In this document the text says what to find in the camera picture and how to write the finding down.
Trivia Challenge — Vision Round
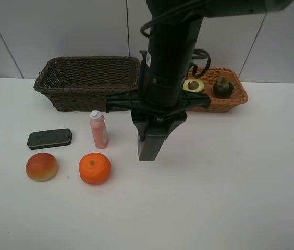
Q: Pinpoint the round bread bun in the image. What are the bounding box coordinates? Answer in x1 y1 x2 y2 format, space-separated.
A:
26 153 58 182

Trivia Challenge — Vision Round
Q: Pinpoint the pink squeeze bottle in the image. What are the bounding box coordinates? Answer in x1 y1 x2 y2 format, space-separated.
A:
89 110 109 149

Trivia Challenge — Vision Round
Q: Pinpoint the black whiteboard eraser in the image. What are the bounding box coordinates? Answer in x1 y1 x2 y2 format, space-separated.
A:
27 128 72 150

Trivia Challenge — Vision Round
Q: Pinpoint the dark mangosteen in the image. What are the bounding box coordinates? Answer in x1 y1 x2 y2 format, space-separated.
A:
213 78 234 99

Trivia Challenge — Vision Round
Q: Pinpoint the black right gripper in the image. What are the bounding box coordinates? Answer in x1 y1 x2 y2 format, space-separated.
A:
106 17 211 142

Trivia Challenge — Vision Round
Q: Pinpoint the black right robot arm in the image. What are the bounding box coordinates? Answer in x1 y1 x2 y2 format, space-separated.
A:
106 1 290 142

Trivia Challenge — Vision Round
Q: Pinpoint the half avocado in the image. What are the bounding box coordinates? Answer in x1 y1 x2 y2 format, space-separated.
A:
182 79 205 93

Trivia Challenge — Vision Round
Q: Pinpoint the orange wicker basket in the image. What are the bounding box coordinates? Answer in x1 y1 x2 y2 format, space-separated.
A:
188 67 248 113

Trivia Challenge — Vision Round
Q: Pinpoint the orange mandarin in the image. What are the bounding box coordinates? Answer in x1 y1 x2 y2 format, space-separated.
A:
79 153 112 185

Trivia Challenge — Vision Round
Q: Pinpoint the dark brown wicker basket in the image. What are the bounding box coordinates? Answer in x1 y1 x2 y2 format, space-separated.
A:
34 56 140 112

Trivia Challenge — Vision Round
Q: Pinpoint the dark square bottle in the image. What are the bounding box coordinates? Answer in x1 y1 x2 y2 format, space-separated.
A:
137 134 165 161

